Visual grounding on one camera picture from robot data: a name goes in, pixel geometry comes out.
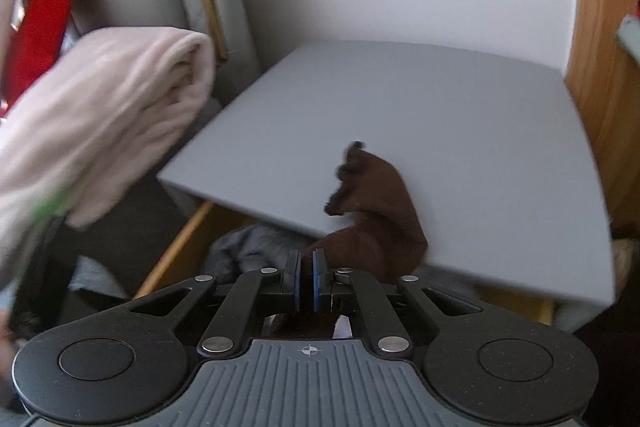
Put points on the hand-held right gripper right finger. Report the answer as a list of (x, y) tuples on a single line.
[(317, 282)]

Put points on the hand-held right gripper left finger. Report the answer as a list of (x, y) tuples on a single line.
[(296, 282)]

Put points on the grey patterned underwear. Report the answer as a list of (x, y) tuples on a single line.
[(250, 247)]

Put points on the brown sock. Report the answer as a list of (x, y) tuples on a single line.
[(380, 207)]

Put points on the wooden drawer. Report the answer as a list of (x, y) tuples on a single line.
[(170, 247)]

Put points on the pink fleece blanket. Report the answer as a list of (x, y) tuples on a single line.
[(100, 117)]

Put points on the grey nightstand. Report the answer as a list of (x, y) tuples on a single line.
[(425, 97)]

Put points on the red cloth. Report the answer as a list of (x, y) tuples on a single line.
[(55, 7)]

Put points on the wooden wardrobe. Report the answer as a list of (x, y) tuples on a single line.
[(610, 57)]

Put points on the grey garment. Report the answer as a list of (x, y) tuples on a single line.
[(630, 34)]

